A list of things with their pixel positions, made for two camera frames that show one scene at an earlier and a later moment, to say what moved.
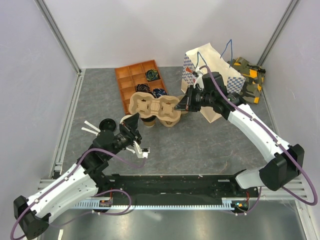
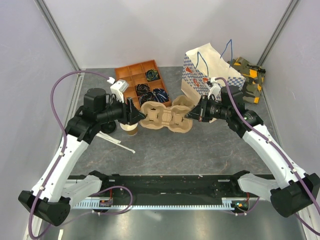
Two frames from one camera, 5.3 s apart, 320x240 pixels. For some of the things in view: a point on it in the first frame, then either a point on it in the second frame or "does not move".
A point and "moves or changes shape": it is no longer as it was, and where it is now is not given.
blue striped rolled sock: (158, 92) does not move
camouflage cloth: (251, 88) does not move
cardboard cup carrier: (170, 124) moves or changes shape
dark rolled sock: (142, 88) does not move
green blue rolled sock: (152, 75) does not move
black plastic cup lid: (107, 124) does not move
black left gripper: (132, 122) → (130, 114)
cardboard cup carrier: (146, 105) → (158, 115)
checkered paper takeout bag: (207, 59) does not move
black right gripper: (187, 103) → (200, 111)
